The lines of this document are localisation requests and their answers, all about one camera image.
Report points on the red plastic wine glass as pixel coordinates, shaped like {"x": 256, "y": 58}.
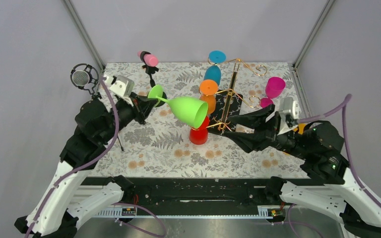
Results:
{"x": 199, "y": 135}

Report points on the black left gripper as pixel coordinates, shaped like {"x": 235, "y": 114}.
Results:
{"x": 144, "y": 105}

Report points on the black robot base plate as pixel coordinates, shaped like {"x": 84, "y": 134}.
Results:
{"x": 201, "y": 196}

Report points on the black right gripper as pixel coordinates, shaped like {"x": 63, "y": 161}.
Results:
{"x": 270, "y": 129}

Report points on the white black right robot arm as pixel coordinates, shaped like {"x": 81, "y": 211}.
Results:
{"x": 319, "y": 147}

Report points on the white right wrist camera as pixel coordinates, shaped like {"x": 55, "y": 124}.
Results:
{"x": 287, "y": 111}

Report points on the grey studio microphone on stand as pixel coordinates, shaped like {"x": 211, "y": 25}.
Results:
{"x": 85, "y": 77}

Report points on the magenta plastic wine glass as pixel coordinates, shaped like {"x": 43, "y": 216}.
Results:
{"x": 273, "y": 89}

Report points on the gold wire wine glass rack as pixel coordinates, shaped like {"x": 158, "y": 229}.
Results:
{"x": 229, "y": 102}

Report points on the floral patterned table cloth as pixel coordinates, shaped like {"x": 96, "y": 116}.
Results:
{"x": 161, "y": 147}

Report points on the yellow plastic wine glass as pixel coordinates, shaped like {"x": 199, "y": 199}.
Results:
{"x": 300, "y": 128}

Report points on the green plastic wine glass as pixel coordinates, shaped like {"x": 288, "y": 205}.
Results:
{"x": 189, "y": 110}

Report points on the pink microphone on black stand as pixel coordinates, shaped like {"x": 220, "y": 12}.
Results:
{"x": 150, "y": 66}

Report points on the orange plastic wine glass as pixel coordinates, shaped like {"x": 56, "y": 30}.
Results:
{"x": 208, "y": 88}

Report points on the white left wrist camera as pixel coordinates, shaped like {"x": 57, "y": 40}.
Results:
{"x": 119, "y": 85}

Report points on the blue plastic wine glass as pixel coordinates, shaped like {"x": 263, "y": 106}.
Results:
{"x": 214, "y": 72}

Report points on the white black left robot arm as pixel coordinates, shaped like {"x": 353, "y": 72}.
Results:
{"x": 95, "y": 134}

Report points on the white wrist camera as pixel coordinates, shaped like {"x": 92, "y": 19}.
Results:
{"x": 119, "y": 85}
{"x": 287, "y": 111}

